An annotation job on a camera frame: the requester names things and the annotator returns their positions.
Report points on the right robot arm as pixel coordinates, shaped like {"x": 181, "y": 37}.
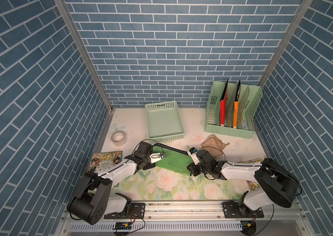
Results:
{"x": 277, "y": 185}

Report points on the electronics board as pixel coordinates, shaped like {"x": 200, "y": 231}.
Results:
{"x": 122, "y": 226}
{"x": 248, "y": 228}

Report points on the left picture book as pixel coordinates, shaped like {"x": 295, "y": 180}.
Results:
{"x": 102, "y": 161}

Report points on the green file organizer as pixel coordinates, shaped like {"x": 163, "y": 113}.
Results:
{"x": 250, "y": 97}

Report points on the orange folder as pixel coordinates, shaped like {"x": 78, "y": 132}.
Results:
{"x": 236, "y": 104}

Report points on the roll of clear tape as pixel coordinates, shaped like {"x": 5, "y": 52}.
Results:
{"x": 119, "y": 138}

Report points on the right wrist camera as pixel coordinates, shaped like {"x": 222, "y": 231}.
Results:
{"x": 193, "y": 154}

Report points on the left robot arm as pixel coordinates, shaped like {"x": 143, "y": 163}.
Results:
{"x": 91, "y": 199}

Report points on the aluminium front rail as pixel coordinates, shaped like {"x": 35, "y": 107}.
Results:
{"x": 194, "y": 218}

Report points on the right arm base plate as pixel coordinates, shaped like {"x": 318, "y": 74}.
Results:
{"x": 234, "y": 209}

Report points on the green and grey dishcloth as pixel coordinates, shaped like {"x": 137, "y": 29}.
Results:
{"x": 174, "y": 161}

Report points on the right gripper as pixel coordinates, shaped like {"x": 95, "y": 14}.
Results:
{"x": 193, "y": 170}

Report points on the brown striped dishcloth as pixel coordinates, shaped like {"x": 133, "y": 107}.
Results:
{"x": 214, "y": 145}

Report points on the left electronics board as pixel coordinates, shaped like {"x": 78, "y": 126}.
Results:
{"x": 122, "y": 226}

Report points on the red folder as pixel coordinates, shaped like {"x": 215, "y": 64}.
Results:
{"x": 223, "y": 105}

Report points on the green plastic basket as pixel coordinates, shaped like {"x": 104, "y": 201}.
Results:
{"x": 164, "y": 122}

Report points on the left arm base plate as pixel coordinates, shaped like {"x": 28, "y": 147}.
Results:
{"x": 138, "y": 211}

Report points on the right electronics board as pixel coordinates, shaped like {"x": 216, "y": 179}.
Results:
{"x": 248, "y": 228}

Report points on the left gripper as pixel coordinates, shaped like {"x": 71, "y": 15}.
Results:
{"x": 150, "y": 164}

